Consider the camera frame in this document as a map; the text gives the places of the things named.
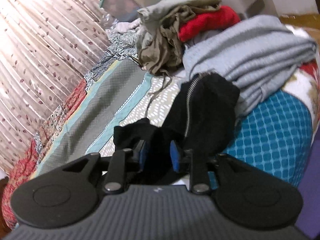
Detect black pants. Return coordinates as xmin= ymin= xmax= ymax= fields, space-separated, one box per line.
xmin=113 ymin=73 xmax=240 ymax=185

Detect patterned bedspread with text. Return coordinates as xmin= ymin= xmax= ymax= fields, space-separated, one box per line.
xmin=32 ymin=60 xmax=313 ymax=185

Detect leaf print beige curtain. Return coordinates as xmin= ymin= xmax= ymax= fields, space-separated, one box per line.
xmin=1 ymin=0 xmax=108 ymax=173

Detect folded grey blue blanket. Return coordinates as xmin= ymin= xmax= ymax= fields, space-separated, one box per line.
xmin=183 ymin=15 xmax=317 ymax=116

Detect olive green garment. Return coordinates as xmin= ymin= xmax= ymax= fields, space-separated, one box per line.
xmin=137 ymin=0 xmax=222 ymax=77

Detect red floral quilt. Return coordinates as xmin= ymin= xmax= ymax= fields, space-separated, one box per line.
xmin=1 ymin=79 xmax=87 ymax=230

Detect red garment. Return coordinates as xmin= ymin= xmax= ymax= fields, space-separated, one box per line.
xmin=178 ymin=5 xmax=241 ymax=42

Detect black white paisley cloth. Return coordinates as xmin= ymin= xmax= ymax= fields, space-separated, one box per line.
xmin=85 ymin=28 xmax=139 ymax=87

